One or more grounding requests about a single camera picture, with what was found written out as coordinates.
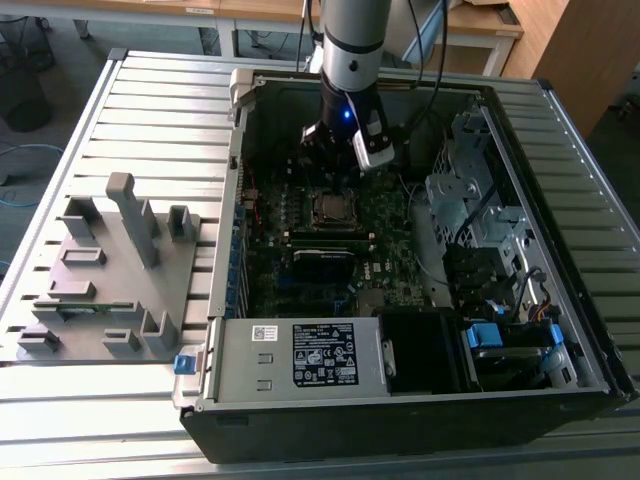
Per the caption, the black wire basket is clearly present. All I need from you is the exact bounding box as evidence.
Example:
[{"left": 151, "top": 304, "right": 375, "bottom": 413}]
[{"left": 0, "top": 13, "right": 57, "bottom": 76}]

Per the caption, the silver drive cage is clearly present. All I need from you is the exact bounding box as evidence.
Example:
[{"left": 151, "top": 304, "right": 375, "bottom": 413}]
[{"left": 423, "top": 107, "right": 539, "bottom": 261}]

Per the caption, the black drive cable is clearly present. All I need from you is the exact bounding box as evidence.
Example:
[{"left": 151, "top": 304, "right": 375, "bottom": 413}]
[{"left": 449, "top": 182, "right": 501, "bottom": 251}]

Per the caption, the green motherboard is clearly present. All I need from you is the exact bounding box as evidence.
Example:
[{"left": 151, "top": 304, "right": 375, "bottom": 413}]
[{"left": 238, "top": 167, "right": 454, "bottom": 321}]

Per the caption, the black round bin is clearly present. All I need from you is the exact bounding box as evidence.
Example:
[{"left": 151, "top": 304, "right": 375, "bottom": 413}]
[{"left": 3, "top": 69, "right": 54, "bottom": 134}]

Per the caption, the blue floor cable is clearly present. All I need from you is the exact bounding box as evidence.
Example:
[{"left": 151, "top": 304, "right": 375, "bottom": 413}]
[{"left": 0, "top": 142, "right": 66, "bottom": 209}]

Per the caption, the wooden cabinet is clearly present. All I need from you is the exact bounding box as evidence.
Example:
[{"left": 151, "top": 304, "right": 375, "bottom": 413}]
[{"left": 502, "top": 0, "right": 640, "bottom": 146}]

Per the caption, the black hard disk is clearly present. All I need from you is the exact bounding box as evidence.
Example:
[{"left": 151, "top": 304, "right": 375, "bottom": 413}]
[{"left": 472, "top": 346, "right": 549, "bottom": 392}]

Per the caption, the wooden desk white frame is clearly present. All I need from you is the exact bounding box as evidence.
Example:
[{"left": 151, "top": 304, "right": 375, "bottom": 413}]
[
  {"left": 0, "top": 0, "right": 224, "bottom": 41},
  {"left": 217, "top": 0, "right": 525, "bottom": 77}
]

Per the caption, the coloured wire bundle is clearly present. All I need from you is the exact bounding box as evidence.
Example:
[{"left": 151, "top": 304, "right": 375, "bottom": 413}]
[{"left": 529, "top": 294, "right": 559, "bottom": 324}]

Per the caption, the black power cable bundle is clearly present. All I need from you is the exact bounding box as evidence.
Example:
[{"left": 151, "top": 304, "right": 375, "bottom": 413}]
[{"left": 442, "top": 243, "right": 519, "bottom": 314}]

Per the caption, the bronze chipset heatsink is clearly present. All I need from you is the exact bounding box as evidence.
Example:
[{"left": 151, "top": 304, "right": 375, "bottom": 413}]
[{"left": 356, "top": 288, "right": 387, "bottom": 319}]

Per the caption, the black graphics card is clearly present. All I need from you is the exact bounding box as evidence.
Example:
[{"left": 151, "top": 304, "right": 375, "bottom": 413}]
[{"left": 291, "top": 246, "right": 357, "bottom": 287}]

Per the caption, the CPU socket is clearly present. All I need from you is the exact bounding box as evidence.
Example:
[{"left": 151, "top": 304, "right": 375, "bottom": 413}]
[{"left": 308, "top": 187, "right": 366, "bottom": 232}]

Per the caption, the grey case release latch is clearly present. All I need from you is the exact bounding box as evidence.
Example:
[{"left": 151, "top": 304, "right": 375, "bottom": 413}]
[{"left": 227, "top": 68, "right": 257, "bottom": 125}]

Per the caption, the black grey PC case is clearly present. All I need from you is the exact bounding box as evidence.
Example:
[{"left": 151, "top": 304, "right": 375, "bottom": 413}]
[{"left": 171, "top": 67, "right": 640, "bottom": 465}]

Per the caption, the green RAM stick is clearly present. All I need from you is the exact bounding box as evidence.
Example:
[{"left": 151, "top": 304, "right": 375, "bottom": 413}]
[{"left": 55, "top": 301, "right": 137, "bottom": 319}]

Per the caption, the grey parts rack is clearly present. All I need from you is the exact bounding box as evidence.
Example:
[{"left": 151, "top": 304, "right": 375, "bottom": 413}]
[{"left": 14, "top": 171, "right": 204, "bottom": 362}]

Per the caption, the silver power supply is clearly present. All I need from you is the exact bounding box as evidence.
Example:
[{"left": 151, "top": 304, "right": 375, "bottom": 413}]
[{"left": 202, "top": 315, "right": 399, "bottom": 404}]

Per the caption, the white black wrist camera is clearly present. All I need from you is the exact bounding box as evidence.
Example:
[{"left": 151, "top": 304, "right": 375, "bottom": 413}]
[{"left": 351, "top": 110, "right": 395, "bottom": 170}]

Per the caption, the red wire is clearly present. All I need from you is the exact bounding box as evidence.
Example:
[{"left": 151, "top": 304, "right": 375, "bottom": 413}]
[{"left": 243, "top": 158, "right": 265, "bottom": 226}]

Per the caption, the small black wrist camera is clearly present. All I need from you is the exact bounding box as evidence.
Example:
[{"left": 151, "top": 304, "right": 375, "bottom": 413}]
[{"left": 300, "top": 124, "right": 329, "bottom": 149}]

